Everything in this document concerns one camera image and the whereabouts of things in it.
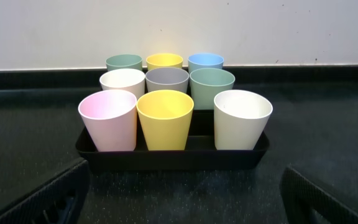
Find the blue cup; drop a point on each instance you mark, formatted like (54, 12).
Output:
(205, 61)

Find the green cup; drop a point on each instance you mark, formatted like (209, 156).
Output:
(207, 87)
(124, 61)

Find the white cup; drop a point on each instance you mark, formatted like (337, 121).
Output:
(238, 127)
(123, 80)

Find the black tray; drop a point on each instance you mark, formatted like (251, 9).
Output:
(179, 160)

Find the pink cup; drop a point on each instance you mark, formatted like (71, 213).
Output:
(112, 129)

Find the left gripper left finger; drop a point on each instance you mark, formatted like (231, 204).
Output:
(42, 196)

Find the grey cup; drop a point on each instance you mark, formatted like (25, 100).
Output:
(167, 80)

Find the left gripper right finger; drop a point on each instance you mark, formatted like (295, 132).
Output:
(315, 202)

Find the yellow cup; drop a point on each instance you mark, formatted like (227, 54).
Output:
(165, 127)
(164, 60)

